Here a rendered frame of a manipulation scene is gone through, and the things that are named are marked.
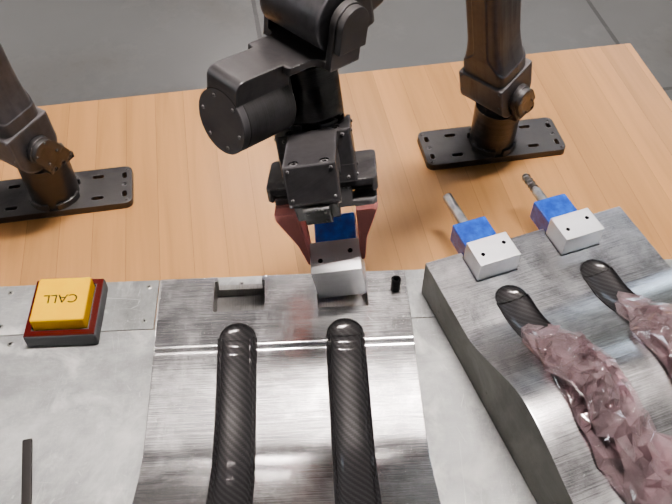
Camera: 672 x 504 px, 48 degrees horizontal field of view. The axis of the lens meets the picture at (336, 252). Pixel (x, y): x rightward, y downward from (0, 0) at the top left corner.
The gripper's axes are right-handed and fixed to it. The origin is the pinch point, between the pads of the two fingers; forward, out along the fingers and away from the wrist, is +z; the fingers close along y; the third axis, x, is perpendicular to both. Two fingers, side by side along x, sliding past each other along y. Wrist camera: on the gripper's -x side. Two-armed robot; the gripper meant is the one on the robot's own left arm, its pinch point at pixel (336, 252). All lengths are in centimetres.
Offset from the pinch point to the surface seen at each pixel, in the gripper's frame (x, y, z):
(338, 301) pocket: 2.8, -0.9, 7.8
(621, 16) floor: 210, 93, 39
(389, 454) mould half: -15.4, 3.3, 12.7
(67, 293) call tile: 6.0, -31.6, 4.8
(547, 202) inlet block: 16.3, 24.5, 6.1
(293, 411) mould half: -11.4, -5.3, 10.1
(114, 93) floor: 166, -78, 29
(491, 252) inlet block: 7.4, 16.4, 6.7
